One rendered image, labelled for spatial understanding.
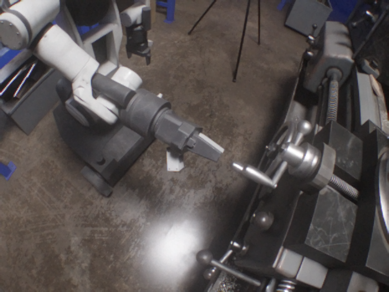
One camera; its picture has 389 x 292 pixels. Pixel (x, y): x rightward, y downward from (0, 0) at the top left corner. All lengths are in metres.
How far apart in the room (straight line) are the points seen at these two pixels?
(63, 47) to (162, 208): 0.98
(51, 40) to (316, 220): 0.56
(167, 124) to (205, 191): 0.90
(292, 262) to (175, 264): 0.82
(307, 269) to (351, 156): 0.26
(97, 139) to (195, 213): 0.68
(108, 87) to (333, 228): 0.49
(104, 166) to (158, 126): 0.73
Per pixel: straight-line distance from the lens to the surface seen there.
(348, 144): 0.54
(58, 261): 1.34
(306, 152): 0.40
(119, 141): 1.15
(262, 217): 0.43
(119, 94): 0.40
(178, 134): 0.36
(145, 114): 0.40
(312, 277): 0.49
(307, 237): 0.38
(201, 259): 0.51
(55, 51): 0.42
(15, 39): 0.40
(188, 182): 1.25
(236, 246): 0.61
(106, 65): 0.79
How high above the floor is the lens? 1.18
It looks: 61 degrees down
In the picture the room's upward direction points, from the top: 15 degrees clockwise
